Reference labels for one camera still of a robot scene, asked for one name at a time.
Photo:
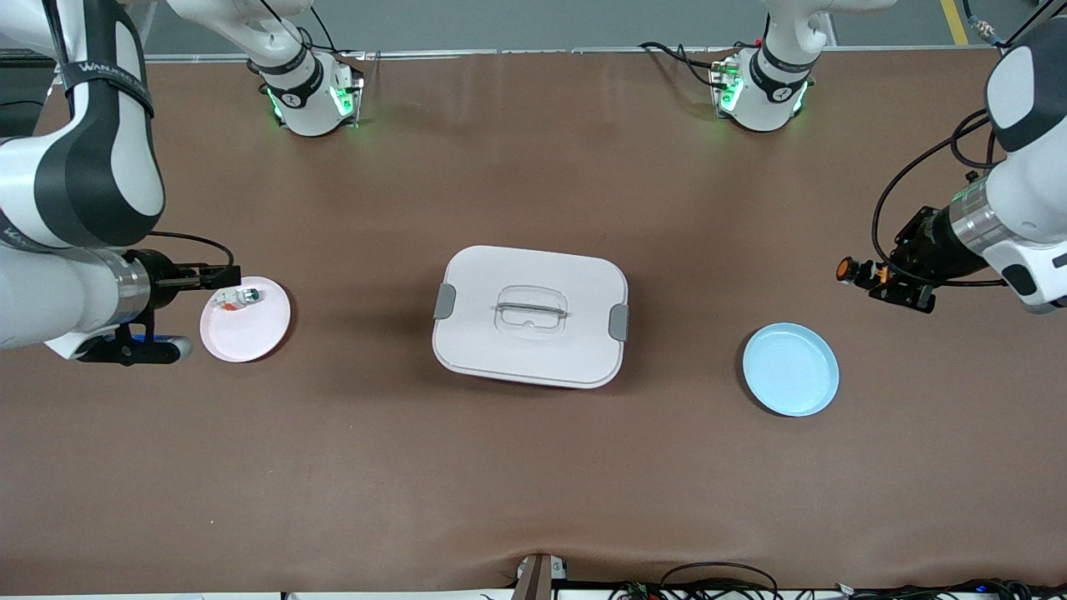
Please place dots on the black switch with orange button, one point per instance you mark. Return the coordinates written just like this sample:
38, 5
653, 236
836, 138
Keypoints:
847, 269

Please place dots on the aluminium table edge rail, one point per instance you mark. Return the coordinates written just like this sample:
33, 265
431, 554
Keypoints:
542, 52

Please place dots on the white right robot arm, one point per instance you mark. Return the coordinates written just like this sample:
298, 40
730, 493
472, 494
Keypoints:
50, 292

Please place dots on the white switch with green button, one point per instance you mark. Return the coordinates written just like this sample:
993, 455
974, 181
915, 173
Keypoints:
247, 295

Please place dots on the pink round plate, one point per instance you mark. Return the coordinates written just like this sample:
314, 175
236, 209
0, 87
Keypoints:
242, 337

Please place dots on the light blue round plate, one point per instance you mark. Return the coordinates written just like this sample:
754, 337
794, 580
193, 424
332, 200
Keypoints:
790, 371

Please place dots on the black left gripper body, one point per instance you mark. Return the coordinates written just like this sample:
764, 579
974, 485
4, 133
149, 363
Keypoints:
932, 245

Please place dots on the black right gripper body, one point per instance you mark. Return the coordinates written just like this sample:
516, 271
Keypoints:
159, 273

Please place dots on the white lidded storage box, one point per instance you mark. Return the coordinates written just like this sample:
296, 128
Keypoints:
530, 317

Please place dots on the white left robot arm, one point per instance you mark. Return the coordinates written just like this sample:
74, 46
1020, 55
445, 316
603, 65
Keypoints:
1029, 192

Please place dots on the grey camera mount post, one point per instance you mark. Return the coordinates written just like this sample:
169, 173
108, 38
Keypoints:
533, 579

